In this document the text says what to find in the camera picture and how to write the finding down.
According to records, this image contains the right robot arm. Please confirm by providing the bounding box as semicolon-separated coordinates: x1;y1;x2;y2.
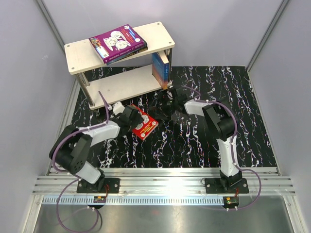
155;87;242;194

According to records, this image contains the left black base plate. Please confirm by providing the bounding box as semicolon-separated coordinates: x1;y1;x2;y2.
76;178;121;194

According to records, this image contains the white two-tier wooden shelf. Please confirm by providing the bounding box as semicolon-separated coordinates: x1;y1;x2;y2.
64;21;175;110

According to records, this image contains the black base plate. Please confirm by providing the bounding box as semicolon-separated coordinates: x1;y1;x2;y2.
76;178;121;194
203;178;249;194

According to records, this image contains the blue Jane Eyre book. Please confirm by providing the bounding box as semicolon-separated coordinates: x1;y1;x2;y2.
152;50;170;90

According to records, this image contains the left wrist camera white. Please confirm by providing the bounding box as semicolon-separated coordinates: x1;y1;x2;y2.
112;101;125;115

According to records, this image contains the black book with circles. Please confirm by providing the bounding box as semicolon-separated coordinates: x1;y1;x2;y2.
125;45;148;57

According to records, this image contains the black marble pattern mat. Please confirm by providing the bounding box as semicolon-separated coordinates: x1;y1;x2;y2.
87;66;277;168

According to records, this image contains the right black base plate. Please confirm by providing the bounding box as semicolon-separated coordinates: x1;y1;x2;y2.
203;178;249;194

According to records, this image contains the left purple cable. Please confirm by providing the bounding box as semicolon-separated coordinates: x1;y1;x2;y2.
51;91;112;233

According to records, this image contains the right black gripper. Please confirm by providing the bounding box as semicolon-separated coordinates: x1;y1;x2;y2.
146;93;177;121

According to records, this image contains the white slotted cable duct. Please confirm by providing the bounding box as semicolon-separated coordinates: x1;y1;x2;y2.
42;195;224;206

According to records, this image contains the purple puzzle book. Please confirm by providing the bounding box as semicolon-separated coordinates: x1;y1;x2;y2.
88;24;147;65

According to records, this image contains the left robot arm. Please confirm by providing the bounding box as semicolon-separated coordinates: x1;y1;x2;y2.
49;105;143;193

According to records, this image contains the aluminium mounting rail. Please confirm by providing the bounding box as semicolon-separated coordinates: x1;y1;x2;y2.
32;167;295;197

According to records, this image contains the red puzzle book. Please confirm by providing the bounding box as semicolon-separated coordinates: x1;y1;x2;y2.
132;104;158;141

